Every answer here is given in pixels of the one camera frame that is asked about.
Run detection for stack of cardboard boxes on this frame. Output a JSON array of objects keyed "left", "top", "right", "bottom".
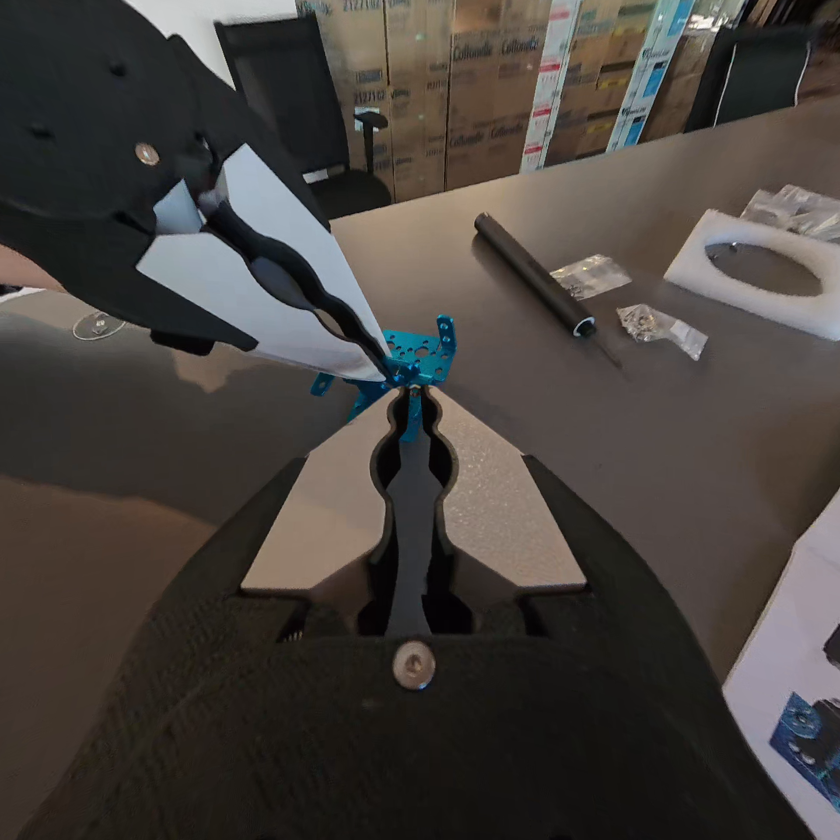
[{"left": 295, "top": 0, "right": 749, "bottom": 204}]

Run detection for person's left forearm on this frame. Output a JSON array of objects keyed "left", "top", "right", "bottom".
[{"left": 0, "top": 246, "right": 67, "bottom": 293}]

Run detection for open instruction booklet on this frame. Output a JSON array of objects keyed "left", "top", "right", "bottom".
[{"left": 722, "top": 489, "right": 840, "bottom": 840}]

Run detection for black electric screwdriver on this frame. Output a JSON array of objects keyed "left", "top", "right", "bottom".
[{"left": 474, "top": 211, "right": 623, "bottom": 368}]

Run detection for grey desk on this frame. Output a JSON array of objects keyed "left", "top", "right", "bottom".
[{"left": 0, "top": 95, "right": 840, "bottom": 834}]

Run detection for clear bag of screws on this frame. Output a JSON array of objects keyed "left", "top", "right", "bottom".
[
  {"left": 550, "top": 255, "right": 632, "bottom": 301},
  {"left": 617, "top": 304, "right": 708, "bottom": 361}
]

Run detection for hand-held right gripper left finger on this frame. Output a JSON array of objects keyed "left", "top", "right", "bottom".
[{"left": 241, "top": 387, "right": 408, "bottom": 636}]

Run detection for blue metal bracket assembly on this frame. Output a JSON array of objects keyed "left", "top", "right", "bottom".
[{"left": 310, "top": 315, "right": 458, "bottom": 444}]

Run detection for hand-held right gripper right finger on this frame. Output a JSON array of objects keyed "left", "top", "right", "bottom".
[{"left": 423, "top": 386, "right": 588, "bottom": 636}]

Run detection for white foam square ring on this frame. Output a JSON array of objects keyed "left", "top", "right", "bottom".
[{"left": 663, "top": 209, "right": 840, "bottom": 341}]

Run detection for black mesh office chair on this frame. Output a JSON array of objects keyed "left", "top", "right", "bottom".
[{"left": 686, "top": 25, "right": 815, "bottom": 132}]

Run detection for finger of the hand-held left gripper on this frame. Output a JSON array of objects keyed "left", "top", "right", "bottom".
[
  {"left": 210, "top": 143, "right": 391, "bottom": 371},
  {"left": 136, "top": 180, "right": 388, "bottom": 383}
]

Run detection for cluster of small clear bags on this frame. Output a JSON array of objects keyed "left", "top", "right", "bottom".
[{"left": 742, "top": 185, "right": 840, "bottom": 244}]

